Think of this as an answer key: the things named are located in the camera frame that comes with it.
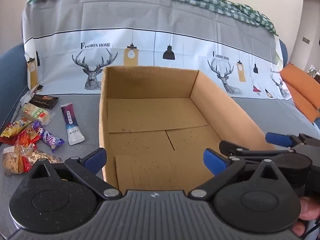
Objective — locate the yellow red snack packet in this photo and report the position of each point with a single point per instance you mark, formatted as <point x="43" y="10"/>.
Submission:
<point x="15" y="127"/>

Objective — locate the black chocolate packet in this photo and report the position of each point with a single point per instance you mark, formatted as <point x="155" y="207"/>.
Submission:
<point x="43" y="101"/>

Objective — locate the blue sofa armrest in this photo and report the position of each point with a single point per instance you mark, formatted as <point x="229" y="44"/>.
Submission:
<point x="12" y="75"/>

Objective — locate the purple swirl candy packet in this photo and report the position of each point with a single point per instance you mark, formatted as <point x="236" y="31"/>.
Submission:
<point x="48" y="137"/>

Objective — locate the cardboard box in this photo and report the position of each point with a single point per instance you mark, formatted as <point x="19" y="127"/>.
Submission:
<point x="155" y="115"/>

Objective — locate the peanut bar packet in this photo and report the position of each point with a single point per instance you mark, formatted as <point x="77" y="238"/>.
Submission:
<point x="42" y="156"/>

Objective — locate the green label cracker packet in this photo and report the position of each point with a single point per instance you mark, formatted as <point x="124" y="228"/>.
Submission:
<point x="37" y="113"/>

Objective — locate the green checked cloth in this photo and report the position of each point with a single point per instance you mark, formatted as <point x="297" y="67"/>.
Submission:
<point x="200" y="0"/>

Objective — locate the person's right hand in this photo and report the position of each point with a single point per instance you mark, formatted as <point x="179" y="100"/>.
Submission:
<point x="308" y="208"/>

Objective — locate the wall switch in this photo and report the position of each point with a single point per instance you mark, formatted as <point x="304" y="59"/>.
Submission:
<point x="306" y="39"/>

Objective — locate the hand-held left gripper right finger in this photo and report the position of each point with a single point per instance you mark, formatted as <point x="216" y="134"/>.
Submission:
<point x="213" y="160"/>

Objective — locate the orange cushion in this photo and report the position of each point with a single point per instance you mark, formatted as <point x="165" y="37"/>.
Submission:
<point x="300" y="87"/>

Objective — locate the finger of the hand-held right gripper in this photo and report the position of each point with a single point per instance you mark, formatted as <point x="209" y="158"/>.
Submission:
<point x="275" y="138"/>
<point x="232" y="147"/>

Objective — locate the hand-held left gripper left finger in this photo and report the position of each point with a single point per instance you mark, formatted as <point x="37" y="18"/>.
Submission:
<point x="96" y="158"/>

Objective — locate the purple white tube packet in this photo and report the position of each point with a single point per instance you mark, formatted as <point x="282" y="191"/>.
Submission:
<point x="71" y="125"/>

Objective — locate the clear cookie packet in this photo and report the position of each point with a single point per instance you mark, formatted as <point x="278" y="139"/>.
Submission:
<point x="12" y="161"/>

